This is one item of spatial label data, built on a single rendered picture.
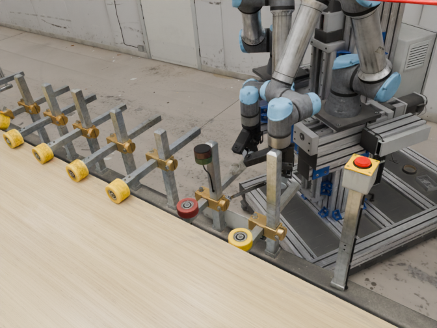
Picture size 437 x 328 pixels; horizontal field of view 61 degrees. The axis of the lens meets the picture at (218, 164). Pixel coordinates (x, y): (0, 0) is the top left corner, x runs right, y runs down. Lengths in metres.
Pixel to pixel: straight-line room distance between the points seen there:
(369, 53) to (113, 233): 1.06
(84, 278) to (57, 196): 0.46
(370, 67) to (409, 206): 1.29
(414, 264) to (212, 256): 1.54
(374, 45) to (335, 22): 0.43
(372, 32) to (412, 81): 0.77
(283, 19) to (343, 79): 0.33
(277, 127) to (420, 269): 1.55
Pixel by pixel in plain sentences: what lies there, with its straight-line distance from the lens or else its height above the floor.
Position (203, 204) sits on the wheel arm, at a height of 0.86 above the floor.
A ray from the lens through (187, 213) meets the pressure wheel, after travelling 1.34.
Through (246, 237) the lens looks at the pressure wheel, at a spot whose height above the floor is 0.91.
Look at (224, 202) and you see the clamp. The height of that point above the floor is 0.87.
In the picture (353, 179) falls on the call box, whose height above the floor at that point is 1.19.
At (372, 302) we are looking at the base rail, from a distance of 1.39.
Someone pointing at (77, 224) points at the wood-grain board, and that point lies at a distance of 1.43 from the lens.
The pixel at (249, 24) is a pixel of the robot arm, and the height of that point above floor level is 1.34.
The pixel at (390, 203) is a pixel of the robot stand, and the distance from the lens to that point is 2.51.
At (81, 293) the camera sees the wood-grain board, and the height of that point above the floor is 0.90.
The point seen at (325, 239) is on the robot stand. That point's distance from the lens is 2.20.
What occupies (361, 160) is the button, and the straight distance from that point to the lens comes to 1.03.
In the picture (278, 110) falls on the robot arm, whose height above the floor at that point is 1.28.
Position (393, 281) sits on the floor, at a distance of 2.38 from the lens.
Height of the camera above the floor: 1.82
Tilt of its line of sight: 36 degrees down
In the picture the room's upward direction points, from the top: 5 degrees counter-clockwise
